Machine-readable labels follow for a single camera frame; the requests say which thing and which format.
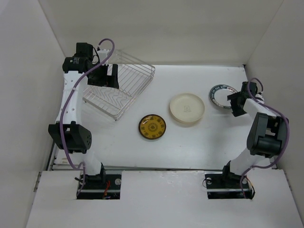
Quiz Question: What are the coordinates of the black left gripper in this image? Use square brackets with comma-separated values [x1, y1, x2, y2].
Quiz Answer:
[89, 61, 118, 89]

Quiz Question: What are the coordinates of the white plate dark lettered rim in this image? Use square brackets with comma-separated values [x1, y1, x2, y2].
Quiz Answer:
[209, 84, 237, 109]

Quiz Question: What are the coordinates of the yellow patterned plate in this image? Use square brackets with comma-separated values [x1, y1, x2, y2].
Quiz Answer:
[138, 114, 167, 140]

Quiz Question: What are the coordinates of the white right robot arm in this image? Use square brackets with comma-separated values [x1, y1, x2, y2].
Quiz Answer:
[220, 81, 290, 187]

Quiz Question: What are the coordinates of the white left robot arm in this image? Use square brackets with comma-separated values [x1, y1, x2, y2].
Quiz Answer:
[48, 43, 119, 189]

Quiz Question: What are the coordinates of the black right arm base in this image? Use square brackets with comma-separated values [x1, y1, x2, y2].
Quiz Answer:
[202, 173, 256, 200]

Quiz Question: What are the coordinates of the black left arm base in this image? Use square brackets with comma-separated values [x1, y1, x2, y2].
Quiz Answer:
[75, 170, 122, 200]

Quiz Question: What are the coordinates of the clear wire dish rack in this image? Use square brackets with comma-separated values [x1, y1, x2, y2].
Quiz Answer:
[83, 50, 155, 121]

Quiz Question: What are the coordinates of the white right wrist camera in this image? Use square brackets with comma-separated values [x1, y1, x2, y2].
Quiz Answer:
[255, 93, 265, 104]

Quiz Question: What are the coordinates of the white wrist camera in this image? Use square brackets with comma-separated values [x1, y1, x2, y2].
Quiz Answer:
[97, 48, 111, 63]
[255, 93, 265, 104]

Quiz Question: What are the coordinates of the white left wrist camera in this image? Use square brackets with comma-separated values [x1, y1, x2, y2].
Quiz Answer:
[97, 48, 111, 63]

